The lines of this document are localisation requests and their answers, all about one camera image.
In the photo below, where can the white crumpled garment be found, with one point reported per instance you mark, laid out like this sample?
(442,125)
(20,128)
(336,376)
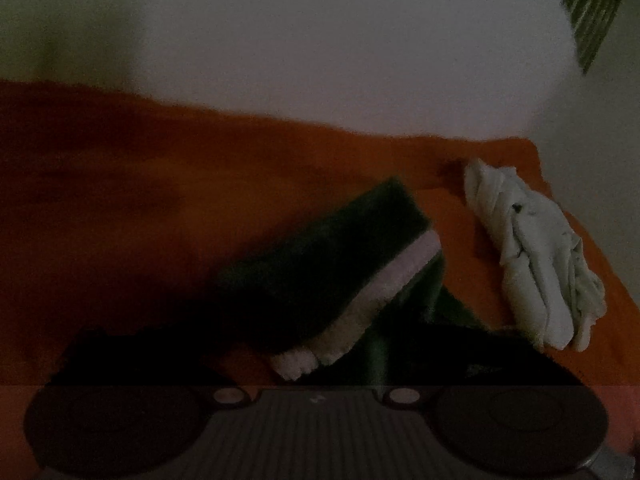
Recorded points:
(535,260)

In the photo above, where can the green striped curtain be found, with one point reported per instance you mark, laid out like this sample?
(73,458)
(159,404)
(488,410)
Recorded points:
(592,5)

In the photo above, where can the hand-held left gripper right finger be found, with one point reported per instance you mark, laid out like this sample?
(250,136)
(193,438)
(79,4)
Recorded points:
(450,355)

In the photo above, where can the orange bed blanket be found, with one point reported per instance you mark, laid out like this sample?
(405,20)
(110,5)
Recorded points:
(125,185)

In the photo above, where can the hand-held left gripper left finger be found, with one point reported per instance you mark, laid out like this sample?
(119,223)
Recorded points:
(150,360)

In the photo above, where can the dark green fleece jacket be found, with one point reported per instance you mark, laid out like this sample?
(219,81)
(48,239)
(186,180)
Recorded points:
(325,260)

